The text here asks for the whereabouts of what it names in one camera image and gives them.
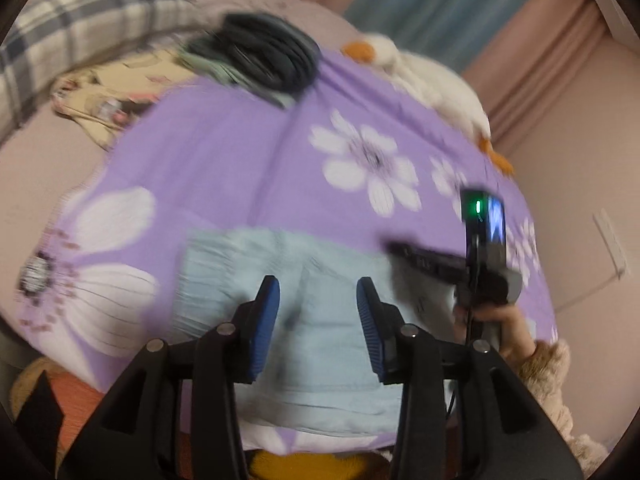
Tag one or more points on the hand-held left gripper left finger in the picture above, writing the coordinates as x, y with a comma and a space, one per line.
265, 325

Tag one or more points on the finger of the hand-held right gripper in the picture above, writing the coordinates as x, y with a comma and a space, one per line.
430, 261

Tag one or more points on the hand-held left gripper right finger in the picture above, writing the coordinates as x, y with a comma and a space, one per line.
372, 330

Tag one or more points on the light blue strawberry pants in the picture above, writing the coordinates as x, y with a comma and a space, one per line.
320, 345

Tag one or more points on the person's right forearm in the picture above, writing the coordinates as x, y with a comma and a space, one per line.
550, 385

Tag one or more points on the person's right hand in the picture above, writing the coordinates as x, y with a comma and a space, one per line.
515, 335

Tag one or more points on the yellow plush toy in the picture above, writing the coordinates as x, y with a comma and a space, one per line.
310, 466

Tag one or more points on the white goose plush toy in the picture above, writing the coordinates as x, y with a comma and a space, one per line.
440, 90

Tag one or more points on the purple floral blanket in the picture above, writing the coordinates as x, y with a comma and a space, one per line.
240, 150

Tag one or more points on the orange object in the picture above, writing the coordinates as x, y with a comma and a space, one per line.
75, 400

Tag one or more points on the blue curtain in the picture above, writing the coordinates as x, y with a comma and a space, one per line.
440, 5

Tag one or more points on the folded dark jeans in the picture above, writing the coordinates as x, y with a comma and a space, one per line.
270, 52

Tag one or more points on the folded green cloth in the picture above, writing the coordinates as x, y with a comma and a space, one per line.
210, 62

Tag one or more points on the pink bed sheet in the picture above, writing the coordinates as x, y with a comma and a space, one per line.
45, 170

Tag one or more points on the yellow cartoon printed cloth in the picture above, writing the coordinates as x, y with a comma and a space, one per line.
100, 95

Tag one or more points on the plaid pillow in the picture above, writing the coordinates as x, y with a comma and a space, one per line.
90, 10

